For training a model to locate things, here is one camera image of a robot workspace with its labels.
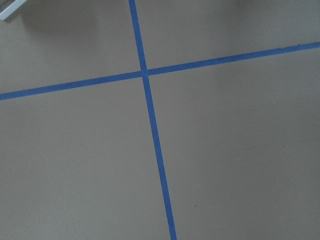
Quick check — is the white wire cup rack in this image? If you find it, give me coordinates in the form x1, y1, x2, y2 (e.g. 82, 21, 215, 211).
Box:
0, 0, 26, 21

